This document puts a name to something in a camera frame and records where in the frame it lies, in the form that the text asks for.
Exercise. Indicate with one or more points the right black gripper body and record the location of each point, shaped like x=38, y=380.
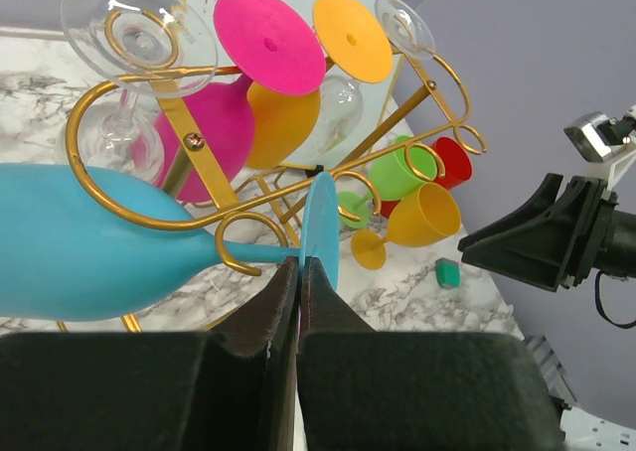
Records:
x=590, y=204

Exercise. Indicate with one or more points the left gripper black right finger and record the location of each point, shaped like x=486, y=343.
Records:
x=362, y=389

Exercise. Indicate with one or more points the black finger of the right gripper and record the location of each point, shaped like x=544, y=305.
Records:
x=529, y=244

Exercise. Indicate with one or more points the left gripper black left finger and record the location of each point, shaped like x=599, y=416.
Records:
x=227, y=388

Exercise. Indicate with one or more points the yellow wine glass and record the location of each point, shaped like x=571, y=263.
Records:
x=425, y=216

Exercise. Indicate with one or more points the red wine glass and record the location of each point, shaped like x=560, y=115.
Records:
x=458, y=168

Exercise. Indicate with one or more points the green wine glass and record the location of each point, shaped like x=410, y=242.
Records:
x=395, y=175

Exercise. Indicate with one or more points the blue wine glass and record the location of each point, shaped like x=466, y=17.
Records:
x=64, y=257

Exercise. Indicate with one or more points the clear wine glass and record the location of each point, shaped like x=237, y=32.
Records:
x=159, y=48
x=360, y=42

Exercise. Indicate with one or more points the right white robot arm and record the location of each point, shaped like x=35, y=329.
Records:
x=617, y=260

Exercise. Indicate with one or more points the back orange wine glass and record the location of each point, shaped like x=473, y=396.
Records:
x=282, y=123

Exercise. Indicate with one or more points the pink wine glass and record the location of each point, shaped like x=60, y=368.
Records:
x=273, y=46

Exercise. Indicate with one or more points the teal green cube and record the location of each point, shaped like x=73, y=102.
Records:
x=447, y=273

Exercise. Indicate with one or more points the gold framed whiteboard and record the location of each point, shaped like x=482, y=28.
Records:
x=350, y=109

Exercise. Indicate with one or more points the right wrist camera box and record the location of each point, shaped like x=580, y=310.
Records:
x=606, y=143

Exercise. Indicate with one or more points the gold wire glass rack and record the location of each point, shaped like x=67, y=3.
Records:
x=202, y=159

